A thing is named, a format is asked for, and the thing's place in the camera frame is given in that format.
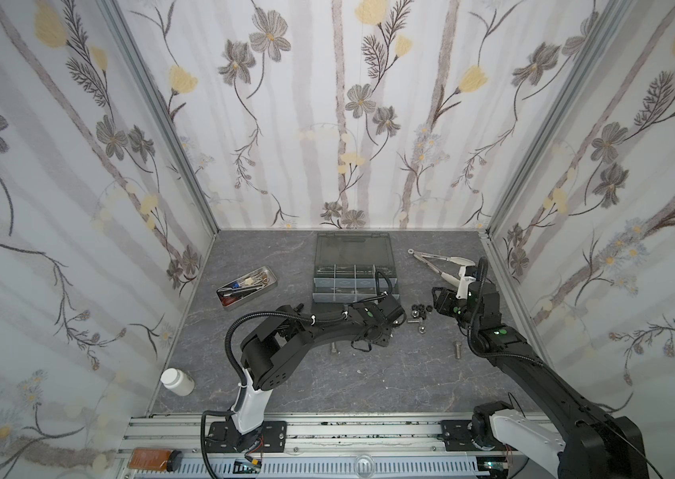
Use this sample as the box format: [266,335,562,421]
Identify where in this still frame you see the green plastic organizer box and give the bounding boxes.
[312,233,401,309]

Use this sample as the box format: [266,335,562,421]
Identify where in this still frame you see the white plastic bottle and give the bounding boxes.
[160,368,196,397]

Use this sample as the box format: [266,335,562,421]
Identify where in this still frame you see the cluster black hex nuts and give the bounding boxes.
[411,303,433,321]

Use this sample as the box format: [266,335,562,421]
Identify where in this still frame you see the metal tongs with white tips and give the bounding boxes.
[407,249,476,287]

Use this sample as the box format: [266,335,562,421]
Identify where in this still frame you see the metal tray with tools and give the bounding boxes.
[216,267,278,309]

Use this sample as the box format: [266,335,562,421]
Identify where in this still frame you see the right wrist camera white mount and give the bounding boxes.
[456,265,478,299]

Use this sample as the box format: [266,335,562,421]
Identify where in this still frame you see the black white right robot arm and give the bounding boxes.
[431,257,650,478]

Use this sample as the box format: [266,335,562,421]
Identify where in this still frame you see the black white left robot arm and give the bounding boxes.
[200,271,407,478]

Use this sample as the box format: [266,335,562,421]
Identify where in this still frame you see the aluminium rail frame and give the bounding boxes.
[115,412,614,479]

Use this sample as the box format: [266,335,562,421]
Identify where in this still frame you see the amber bottle with black cap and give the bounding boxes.
[127,448,184,472]

